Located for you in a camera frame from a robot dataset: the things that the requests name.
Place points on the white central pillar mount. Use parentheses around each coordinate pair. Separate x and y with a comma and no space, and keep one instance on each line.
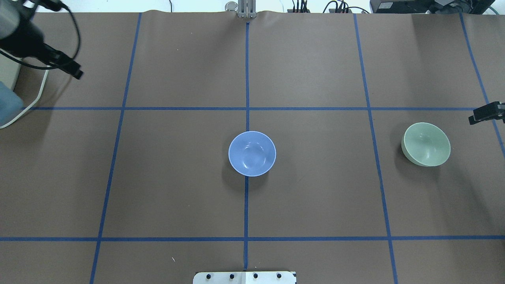
(246,277)

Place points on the cream chrome toaster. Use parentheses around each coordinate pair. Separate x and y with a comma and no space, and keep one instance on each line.
(10,103)

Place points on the green bowl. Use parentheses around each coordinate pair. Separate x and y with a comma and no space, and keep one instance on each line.
(425,144)

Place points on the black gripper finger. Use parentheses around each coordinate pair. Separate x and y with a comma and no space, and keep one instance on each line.
(66,64)
(491,111)

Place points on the small metal cylinder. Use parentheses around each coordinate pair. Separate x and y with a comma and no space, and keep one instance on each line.
(231,6)

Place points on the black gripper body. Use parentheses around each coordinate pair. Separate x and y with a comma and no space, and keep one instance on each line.
(27,44)

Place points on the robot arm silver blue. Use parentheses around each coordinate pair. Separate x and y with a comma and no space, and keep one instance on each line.
(11,11)

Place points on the blue bowl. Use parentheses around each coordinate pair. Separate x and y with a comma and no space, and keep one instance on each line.
(252,153)

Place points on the aluminium frame post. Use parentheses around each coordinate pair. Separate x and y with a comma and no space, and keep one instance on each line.
(247,9)

